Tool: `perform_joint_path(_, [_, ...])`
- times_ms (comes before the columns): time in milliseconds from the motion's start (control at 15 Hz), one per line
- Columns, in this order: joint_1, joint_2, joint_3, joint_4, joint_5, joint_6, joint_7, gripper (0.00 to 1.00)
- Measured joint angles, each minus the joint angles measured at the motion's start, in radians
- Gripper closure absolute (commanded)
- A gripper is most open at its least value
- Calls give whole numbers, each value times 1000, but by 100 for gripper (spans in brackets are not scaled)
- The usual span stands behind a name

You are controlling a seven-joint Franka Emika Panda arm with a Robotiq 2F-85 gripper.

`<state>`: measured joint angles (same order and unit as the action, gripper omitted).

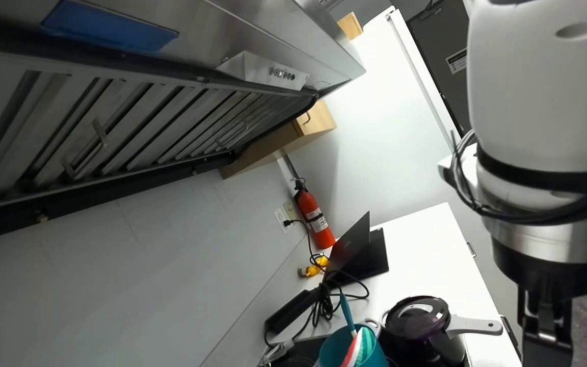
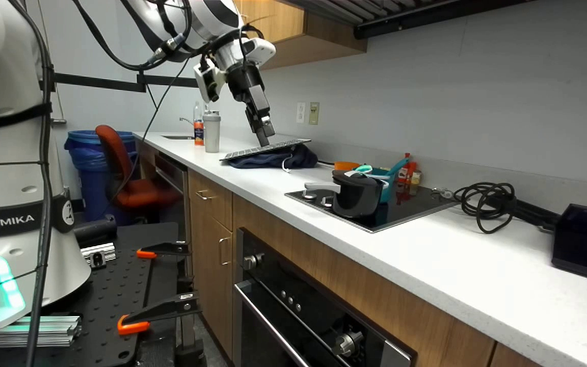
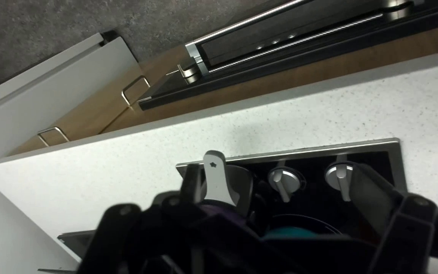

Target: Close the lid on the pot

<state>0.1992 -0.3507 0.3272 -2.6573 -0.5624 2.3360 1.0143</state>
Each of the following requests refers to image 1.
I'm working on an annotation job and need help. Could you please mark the white wall outlet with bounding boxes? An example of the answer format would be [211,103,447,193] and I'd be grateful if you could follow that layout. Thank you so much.
[273,201,300,230]

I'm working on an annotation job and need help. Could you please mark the red white green striped cloth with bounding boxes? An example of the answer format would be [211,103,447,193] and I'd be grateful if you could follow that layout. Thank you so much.
[342,327,369,367]

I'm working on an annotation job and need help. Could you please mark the round glass pot lid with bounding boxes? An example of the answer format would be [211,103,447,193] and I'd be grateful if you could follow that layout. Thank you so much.
[381,294,452,343]

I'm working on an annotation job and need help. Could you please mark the red fire extinguisher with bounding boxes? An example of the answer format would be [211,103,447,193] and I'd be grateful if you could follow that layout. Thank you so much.
[280,152,338,253]

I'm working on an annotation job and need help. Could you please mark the black velcro strap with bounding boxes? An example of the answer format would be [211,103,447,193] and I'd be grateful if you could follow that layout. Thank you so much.
[475,147,587,196]

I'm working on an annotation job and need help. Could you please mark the small cardboard box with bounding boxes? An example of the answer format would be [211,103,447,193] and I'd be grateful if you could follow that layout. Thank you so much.
[337,10,364,40]

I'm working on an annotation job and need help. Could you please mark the blue panel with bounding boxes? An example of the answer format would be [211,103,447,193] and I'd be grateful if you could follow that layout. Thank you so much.
[39,0,180,55]

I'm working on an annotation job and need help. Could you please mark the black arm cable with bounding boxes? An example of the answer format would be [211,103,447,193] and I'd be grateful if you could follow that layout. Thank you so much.
[442,130,587,227]

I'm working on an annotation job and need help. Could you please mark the black power cables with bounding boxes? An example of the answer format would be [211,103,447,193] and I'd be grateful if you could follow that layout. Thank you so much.
[261,281,370,349]

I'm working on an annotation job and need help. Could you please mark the steel range hood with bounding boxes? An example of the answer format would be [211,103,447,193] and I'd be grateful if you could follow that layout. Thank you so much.
[0,0,369,246]

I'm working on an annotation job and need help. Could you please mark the small yellow object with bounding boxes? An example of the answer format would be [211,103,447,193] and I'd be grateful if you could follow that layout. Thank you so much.
[297,253,331,279]

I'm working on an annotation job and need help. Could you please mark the black laptop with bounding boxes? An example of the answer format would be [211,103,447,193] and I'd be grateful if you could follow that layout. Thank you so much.
[322,211,391,288]

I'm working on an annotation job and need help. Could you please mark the large cardboard box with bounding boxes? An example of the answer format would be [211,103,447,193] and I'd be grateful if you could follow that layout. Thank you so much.
[218,101,338,180]

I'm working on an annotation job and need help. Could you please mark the teal utensil handle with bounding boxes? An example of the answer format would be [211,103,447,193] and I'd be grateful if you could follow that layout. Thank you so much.
[337,290,359,334]

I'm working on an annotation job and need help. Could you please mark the black power strip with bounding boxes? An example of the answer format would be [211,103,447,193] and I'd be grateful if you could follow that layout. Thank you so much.
[262,288,322,336]

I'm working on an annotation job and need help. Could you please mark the teal plastic cup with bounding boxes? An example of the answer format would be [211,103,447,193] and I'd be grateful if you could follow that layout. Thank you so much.
[315,324,391,367]

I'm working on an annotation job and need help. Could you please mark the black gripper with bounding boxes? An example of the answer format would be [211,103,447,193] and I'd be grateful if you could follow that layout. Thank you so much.
[492,236,587,367]

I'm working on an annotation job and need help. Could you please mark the black glass cooktop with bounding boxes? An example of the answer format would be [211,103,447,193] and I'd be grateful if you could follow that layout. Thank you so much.
[271,332,331,367]

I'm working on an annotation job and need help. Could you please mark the black cabinet with label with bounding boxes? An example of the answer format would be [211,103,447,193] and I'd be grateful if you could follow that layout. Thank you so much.
[403,0,475,137]

